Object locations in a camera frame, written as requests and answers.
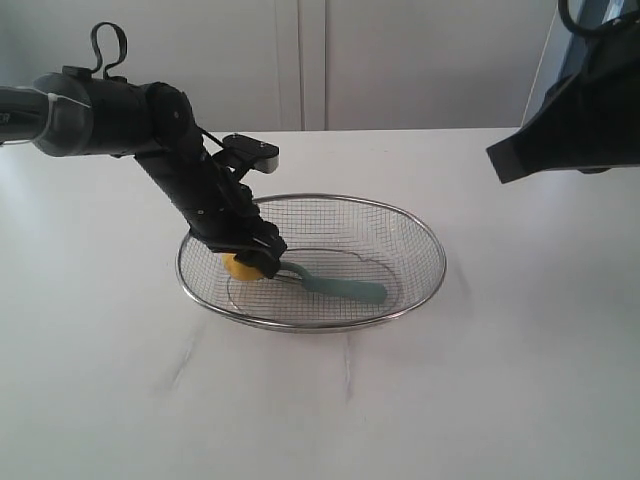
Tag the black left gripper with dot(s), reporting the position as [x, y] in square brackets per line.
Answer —
[219, 210]

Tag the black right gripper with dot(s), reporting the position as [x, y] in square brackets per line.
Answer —
[587, 127]

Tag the yellow lemon with sticker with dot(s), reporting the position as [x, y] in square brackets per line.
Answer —
[239, 271]

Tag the teal handled peeler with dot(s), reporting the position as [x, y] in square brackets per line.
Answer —
[361, 291]

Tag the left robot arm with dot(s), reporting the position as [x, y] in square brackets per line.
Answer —
[73, 114]

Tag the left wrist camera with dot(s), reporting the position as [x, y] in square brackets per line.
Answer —
[242, 153]

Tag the oval wire mesh basket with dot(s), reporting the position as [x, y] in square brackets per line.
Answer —
[350, 263]

